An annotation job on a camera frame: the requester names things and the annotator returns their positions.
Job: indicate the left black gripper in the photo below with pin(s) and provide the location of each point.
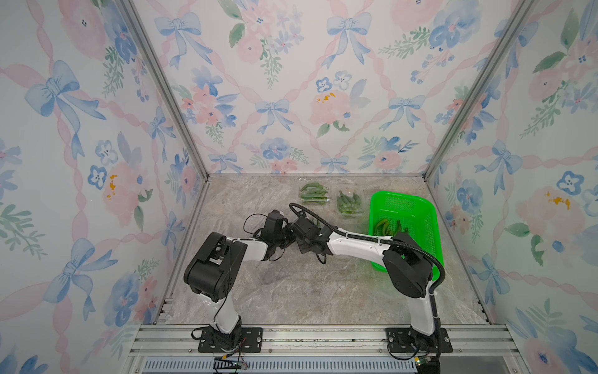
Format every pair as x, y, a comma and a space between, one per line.
291, 234

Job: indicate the back clear pepper container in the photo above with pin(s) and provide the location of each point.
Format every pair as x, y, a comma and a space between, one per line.
314, 193

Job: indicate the left aluminium corner post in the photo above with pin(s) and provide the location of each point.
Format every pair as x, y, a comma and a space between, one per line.
141, 38

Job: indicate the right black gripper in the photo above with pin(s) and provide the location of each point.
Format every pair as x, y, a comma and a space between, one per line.
301, 246

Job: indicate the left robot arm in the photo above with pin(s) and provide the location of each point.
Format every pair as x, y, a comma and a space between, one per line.
212, 272

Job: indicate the clear pepper container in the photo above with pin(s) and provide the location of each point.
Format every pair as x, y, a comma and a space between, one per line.
349, 202
314, 193

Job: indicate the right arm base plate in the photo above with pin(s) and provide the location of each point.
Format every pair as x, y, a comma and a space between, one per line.
406, 340

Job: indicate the aluminium front rail frame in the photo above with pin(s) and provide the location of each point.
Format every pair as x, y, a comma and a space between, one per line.
324, 349

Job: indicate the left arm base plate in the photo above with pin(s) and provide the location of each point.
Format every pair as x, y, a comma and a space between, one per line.
246, 339

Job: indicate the green peppers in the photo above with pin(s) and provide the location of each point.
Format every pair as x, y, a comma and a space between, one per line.
387, 227

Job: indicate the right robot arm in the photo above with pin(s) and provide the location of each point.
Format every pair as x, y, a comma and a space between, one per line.
413, 272

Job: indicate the right clear pepper container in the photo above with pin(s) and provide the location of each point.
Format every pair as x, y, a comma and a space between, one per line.
349, 202

